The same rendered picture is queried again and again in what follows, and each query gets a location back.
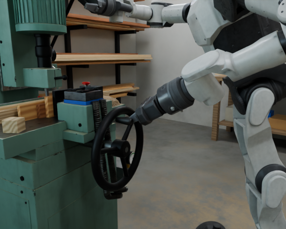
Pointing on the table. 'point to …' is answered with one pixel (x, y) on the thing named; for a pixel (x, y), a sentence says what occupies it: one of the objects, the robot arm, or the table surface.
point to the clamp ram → (56, 95)
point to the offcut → (13, 125)
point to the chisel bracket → (42, 77)
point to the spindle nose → (43, 50)
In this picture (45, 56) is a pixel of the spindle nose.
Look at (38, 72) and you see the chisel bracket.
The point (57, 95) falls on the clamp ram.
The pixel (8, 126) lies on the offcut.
